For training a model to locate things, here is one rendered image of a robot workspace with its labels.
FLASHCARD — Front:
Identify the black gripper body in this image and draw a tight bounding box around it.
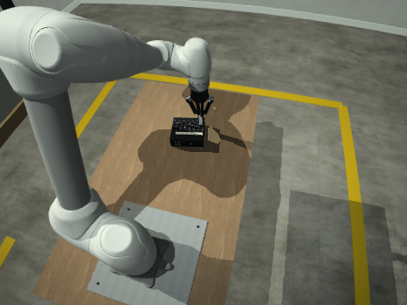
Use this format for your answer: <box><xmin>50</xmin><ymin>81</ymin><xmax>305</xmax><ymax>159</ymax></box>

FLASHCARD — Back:
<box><xmin>190</xmin><ymin>89</ymin><xmax>209</xmax><ymax>103</ymax></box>

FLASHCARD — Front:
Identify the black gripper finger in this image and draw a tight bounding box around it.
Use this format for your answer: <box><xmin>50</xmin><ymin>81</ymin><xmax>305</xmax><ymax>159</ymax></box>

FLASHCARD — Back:
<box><xmin>200</xmin><ymin>96</ymin><xmax>214</xmax><ymax>125</ymax></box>
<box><xmin>186</xmin><ymin>96</ymin><xmax>201</xmax><ymax>124</ymax></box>

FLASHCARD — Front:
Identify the black lighting desk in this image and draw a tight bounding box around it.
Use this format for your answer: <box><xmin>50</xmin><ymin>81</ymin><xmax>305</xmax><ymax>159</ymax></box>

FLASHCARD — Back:
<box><xmin>169</xmin><ymin>117</ymin><xmax>205</xmax><ymax>147</ymax></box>

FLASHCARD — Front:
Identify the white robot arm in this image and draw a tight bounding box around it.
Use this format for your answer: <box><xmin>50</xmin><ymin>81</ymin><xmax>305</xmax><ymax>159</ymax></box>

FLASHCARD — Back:
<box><xmin>0</xmin><ymin>6</ymin><xmax>211</xmax><ymax>288</ymax></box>

